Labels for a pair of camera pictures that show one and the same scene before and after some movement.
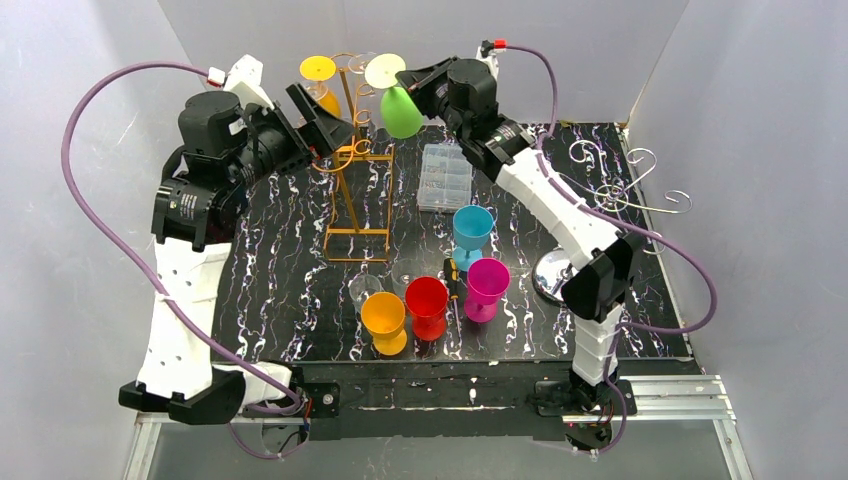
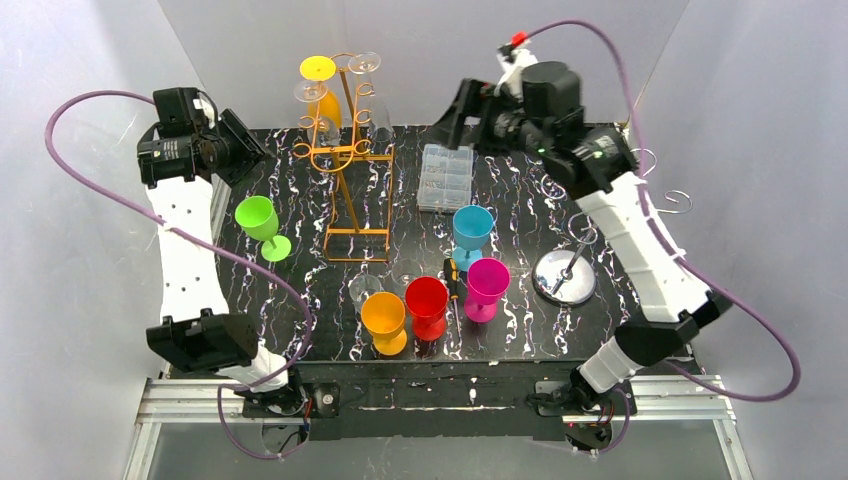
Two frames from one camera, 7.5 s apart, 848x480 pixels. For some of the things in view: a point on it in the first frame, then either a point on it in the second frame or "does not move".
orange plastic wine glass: [383, 315] does not move
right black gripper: [429, 86] to [473, 114]
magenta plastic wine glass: [487, 280] does not move
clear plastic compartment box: [445, 182] does not move
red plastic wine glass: [427, 300] does not move
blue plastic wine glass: [471, 226] does not move
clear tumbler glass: [361, 286] does not move
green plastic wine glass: [400, 115] to [259, 218]
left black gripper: [296, 124] to [240, 145]
